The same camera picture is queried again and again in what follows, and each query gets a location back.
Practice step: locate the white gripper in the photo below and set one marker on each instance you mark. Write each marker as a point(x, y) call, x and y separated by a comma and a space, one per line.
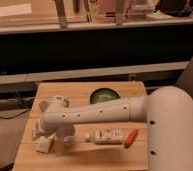
point(41, 129)

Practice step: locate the white sponge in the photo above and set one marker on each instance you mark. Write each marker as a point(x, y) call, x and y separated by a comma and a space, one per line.
point(43, 145)

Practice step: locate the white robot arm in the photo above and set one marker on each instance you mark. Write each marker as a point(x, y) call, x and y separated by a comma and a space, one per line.
point(168, 113)

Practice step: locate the green ceramic bowl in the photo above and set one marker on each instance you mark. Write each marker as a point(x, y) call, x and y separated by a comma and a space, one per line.
point(102, 95)

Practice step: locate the white paper cup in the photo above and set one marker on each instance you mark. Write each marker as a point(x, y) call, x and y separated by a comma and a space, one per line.
point(66, 135)

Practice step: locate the grey rectangular block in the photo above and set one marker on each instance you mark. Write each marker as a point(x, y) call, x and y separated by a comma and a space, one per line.
point(43, 106)

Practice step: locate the white plastic bottle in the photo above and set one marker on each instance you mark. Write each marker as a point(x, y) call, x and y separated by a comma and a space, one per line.
point(106, 137)

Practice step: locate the orange carrot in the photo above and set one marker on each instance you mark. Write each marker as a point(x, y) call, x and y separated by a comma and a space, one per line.
point(130, 138)

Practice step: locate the white paper sheet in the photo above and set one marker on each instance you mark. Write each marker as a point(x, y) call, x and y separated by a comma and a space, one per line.
point(13, 10)

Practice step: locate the black bag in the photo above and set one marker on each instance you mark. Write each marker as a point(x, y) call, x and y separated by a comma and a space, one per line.
point(175, 8)

